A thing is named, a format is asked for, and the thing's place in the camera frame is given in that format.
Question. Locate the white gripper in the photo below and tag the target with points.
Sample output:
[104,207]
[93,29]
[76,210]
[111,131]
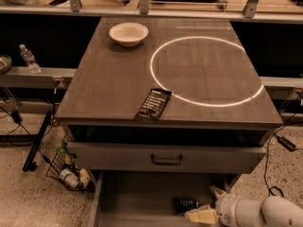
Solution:
[227,206]

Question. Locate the blue rxbar blueberry wrapper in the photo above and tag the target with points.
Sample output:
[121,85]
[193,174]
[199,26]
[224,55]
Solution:
[182,205]

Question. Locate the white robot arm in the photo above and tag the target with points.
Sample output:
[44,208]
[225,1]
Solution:
[273,211]

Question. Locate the grey upper drawer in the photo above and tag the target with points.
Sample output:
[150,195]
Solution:
[138,158]

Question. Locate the open grey lower drawer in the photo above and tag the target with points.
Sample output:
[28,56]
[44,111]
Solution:
[146,199]

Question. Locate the grey drawer cabinet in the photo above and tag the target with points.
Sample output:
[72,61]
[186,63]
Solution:
[218,99]

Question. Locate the black snack bar wrapper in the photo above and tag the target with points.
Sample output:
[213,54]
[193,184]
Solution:
[154,105]

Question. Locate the white bottle in basket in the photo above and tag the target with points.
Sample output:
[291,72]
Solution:
[69,177]

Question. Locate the black bar on floor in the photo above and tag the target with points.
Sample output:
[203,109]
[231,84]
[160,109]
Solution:
[29,164]

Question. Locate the white bowl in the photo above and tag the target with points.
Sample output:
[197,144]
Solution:
[128,34]

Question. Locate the grey side shelf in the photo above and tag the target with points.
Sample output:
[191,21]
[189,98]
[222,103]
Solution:
[48,78]

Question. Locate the clear plastic water bottle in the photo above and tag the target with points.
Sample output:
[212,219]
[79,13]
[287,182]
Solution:
[29,59]

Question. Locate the bowl on side shelf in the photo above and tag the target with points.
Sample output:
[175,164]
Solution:
[5,64]

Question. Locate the black drawer handle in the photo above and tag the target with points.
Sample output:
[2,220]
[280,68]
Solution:
[167,161]

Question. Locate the wire basket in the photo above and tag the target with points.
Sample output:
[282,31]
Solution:
[62,159]

